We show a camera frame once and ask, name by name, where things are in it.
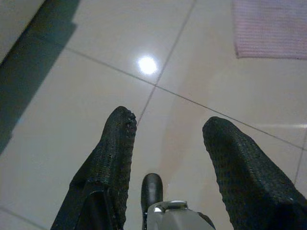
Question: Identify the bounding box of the pink ribbed floor mat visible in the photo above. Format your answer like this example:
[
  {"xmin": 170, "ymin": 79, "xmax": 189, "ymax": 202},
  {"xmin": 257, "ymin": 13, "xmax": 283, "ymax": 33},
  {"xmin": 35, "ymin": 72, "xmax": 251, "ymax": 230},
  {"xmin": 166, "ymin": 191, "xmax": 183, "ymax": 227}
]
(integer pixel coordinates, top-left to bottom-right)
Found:
[{"xmin": 230, "ymin": 0, "xmax": 307, "ymax": 60}]

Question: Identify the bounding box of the dark cabinet kickboard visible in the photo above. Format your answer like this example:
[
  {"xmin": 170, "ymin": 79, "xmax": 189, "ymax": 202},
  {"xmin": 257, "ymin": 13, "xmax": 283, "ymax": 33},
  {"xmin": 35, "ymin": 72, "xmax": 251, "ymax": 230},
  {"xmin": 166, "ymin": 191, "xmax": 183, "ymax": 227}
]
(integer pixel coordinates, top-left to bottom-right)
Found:
[{"xmin": 0, "ymin": 0, "xmax": 81, "ymax": 154}]

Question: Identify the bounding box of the black robot foot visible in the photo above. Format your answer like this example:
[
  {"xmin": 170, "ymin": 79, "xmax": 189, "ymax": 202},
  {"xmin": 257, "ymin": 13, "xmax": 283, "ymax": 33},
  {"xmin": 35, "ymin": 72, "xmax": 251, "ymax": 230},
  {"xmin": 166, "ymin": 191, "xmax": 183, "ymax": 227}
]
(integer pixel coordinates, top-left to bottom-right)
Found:
[{"xmin": 141, "ymin": 172, "xmax": 164, "ymax": 218}]

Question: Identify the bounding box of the silver robot leg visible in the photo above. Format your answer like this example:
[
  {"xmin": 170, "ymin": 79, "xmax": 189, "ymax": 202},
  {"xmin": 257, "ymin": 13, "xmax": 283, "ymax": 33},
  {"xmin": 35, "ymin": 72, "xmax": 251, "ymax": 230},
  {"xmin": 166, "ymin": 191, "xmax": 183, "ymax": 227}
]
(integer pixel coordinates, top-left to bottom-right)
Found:
[{"xmin": 146, "ymin": 200, "xmax": 213, "ymax": 230}]

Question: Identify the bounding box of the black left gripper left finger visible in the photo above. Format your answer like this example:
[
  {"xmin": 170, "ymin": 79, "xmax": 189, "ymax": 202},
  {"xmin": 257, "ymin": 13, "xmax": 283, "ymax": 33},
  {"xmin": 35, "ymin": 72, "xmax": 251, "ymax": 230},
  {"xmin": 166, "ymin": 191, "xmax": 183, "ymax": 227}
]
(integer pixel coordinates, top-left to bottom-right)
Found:
[{"xmin": 50, "ymin": 106, "xmax": 138, "ymax": 230}]

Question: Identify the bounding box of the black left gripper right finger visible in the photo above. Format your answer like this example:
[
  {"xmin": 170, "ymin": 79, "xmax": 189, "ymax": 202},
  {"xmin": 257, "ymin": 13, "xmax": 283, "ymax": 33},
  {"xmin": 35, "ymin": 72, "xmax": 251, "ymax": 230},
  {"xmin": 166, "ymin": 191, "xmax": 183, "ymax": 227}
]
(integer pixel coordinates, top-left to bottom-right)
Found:
[{"xmin": 202, "ymin": 116, "xmax": 307, "ymax": 230}]

